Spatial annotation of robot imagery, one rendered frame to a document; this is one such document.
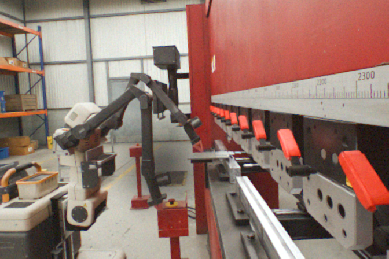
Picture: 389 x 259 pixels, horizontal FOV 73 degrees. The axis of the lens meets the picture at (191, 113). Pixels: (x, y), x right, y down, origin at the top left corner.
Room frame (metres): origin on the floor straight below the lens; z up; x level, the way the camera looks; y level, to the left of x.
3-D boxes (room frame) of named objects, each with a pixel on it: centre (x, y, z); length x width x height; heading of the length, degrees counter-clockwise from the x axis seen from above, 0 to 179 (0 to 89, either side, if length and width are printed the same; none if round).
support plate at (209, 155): (1.76, -0.09, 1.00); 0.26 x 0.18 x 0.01; 90
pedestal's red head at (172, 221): (1.44, 0.13, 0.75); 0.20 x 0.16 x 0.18; 2
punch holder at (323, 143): (0.38, -0.23, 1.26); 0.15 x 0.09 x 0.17; 0
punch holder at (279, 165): (0.58, -0.23, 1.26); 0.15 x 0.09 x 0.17; 0
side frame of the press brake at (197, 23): (2.73, -0.42, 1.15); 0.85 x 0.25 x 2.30; 90
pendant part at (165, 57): (3.02, 0.24, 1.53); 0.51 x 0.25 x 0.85; 177
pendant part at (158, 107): (2.97, 0.33, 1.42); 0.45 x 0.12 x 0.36; 177
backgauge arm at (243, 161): (2.21, -0.62, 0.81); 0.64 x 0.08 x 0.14; 90
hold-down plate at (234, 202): (1.15, -0.18, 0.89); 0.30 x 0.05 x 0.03; 0
